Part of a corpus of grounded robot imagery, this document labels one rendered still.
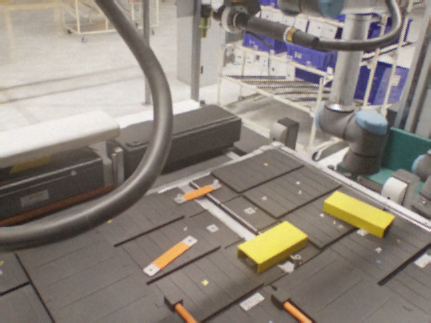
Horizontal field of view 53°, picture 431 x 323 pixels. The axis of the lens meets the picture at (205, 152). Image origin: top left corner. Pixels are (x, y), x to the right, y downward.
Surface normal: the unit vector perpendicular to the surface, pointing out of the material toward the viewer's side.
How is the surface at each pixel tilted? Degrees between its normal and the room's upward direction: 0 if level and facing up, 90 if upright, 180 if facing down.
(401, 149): 90
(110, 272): 0
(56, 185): 90
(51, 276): 0
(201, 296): 0
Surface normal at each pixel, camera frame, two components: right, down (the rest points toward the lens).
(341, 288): 0.04, -0.88
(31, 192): 0.62, 0.40
